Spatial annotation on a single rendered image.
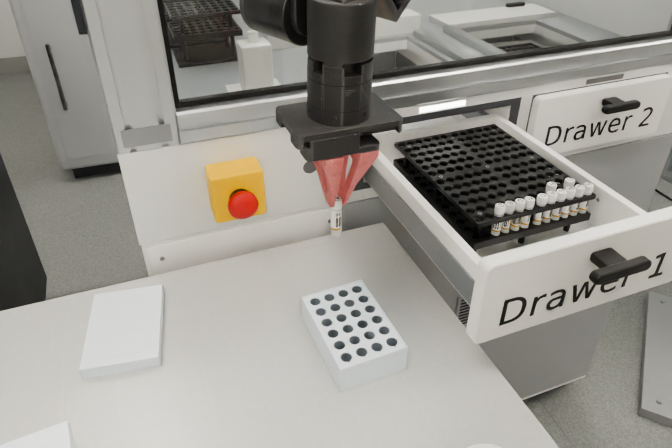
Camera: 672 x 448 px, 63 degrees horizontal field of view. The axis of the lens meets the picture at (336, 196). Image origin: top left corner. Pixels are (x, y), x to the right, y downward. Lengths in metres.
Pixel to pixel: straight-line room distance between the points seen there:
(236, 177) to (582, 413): 1.23
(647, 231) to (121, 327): 0.62
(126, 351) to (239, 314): 0.14
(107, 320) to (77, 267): 1.43
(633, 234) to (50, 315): 0.71
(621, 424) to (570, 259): 1.12
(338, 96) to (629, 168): 0.85
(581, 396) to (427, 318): 1.04
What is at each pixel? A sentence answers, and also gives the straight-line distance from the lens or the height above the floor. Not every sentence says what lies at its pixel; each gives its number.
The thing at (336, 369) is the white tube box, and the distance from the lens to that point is 0.64.
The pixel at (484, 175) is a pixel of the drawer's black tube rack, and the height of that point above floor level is 0.90.
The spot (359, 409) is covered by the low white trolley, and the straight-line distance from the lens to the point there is 0.64.
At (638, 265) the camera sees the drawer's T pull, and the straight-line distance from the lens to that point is 0.65.
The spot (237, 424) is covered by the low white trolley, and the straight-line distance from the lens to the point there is 0.64.
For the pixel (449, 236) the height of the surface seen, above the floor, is 0.89.
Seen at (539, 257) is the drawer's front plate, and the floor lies 0.92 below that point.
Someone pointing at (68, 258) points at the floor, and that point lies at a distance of 2.24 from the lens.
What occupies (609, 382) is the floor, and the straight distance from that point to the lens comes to 1.81.
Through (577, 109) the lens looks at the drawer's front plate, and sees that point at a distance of 1.02.
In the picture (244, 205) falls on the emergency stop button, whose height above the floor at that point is 0.88.
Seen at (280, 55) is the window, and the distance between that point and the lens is 0.75.
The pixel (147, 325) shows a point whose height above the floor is 0.78.
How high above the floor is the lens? 1.28
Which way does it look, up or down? 33 degrees down
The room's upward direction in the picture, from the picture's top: straight up
